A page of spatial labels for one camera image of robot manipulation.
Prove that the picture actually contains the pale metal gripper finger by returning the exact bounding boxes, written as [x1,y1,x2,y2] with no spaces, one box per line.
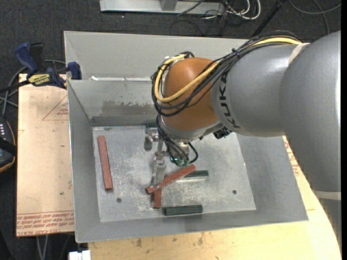
[158,152,168,185]
[150,152,159,187]

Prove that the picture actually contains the red-brown flat block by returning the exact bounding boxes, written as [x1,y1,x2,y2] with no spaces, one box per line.
[151,187,163,210]
[97,135,114,191]
[145,164,196,195]

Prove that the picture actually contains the grey metal bin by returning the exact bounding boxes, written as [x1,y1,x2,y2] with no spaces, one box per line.
[63,30,310,244]

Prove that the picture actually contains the black cylinder on white bracket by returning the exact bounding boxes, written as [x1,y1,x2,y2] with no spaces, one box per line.
[213,126,231,140]

